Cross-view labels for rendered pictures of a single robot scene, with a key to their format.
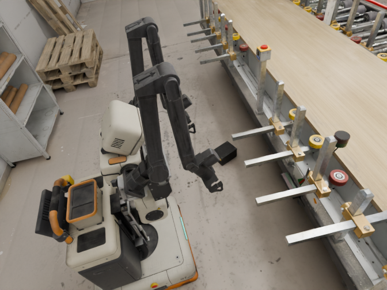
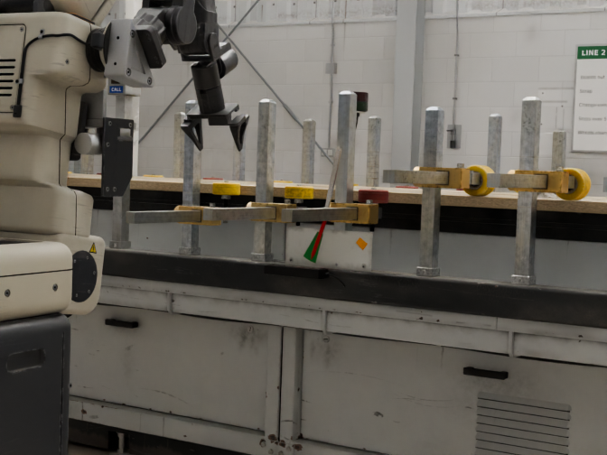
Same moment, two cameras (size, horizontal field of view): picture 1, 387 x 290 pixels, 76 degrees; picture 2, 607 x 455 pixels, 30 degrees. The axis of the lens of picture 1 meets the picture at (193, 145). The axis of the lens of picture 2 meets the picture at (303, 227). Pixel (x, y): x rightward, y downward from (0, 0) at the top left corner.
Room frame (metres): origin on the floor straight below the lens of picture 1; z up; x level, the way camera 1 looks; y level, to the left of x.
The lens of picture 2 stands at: (-0.93, 1.88, 0.96)
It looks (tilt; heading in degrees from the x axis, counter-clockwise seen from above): 3 degrees down; 305
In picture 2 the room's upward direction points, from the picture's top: 2 degrees clockwise
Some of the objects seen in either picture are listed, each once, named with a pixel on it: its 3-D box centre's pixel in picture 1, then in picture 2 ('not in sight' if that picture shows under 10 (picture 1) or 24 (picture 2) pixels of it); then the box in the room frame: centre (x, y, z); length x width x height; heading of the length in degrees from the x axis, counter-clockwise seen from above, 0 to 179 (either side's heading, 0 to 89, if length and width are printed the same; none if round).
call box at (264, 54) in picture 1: (263, 53); (124, 85); (1.43, -0.54, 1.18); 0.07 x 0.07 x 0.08; 3
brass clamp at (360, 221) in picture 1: (356, 219); (440, 177); (0.40, -0.59, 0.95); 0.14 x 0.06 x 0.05; 3
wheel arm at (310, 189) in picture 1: (298, 192); (334, 215); (0.63, -0.47, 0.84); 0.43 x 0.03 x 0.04; 93
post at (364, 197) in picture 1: (347, 221); (431, 204); (0.42, -0.59, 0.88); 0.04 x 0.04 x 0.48; 3
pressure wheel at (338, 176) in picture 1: (336, 182); (372, 209); (0.63, -0.67, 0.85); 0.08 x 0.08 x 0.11
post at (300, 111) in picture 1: (294, 140); (265, 188); (0.92, -0.57, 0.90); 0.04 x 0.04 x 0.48; 3
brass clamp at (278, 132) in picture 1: (276, 125); (197, 215); (1.15, -0.56, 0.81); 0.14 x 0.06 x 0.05; 3
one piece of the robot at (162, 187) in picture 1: (152, 167); (65, 142); (0.84, 0.23, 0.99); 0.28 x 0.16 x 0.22; 8
